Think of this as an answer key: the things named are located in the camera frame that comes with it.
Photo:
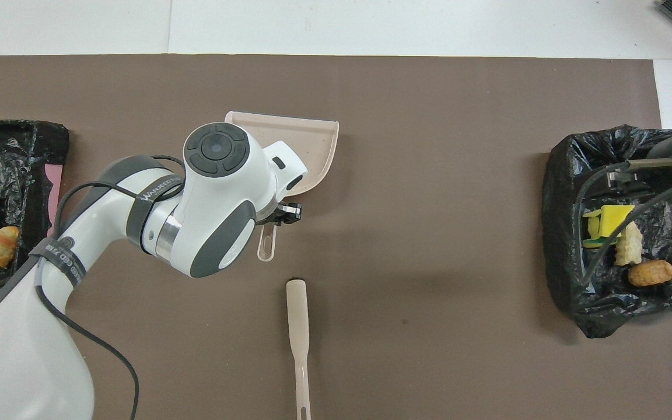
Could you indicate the black bag lined bin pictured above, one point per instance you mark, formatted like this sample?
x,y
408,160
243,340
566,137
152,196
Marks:
x,y
622,315

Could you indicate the beige brush black bristles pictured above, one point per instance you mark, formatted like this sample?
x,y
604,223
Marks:
x,y
297,315

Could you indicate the pink plastic bin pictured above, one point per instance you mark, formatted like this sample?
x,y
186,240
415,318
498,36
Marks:
x,y
53,181

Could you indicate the brown bread roll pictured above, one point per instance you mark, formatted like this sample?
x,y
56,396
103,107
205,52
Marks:
x,y
651,273

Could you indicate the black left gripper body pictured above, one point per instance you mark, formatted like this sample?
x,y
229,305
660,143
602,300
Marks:
x,y
279,217

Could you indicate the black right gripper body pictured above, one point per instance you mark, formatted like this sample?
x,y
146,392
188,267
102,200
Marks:
x,y
622,178

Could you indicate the beige plastic dustpan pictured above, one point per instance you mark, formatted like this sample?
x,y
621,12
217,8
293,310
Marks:
x,y
312,146

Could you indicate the yellow sponge wedge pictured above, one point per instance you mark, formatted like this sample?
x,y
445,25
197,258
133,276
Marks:
x,y
592,230

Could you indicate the black bag on pink bin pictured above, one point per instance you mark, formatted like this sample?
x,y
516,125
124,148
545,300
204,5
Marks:
x,y
15,157

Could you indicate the brown table mat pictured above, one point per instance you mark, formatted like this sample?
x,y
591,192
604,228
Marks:
x,y
429,105

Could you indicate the notched yellow sponge piece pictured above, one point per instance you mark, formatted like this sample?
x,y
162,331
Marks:
x,y
616,220

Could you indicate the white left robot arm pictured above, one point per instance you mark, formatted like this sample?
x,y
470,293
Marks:
x,y
213,192

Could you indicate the toy croissant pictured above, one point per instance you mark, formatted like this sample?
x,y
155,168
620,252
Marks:
x,y
629,248
0,245

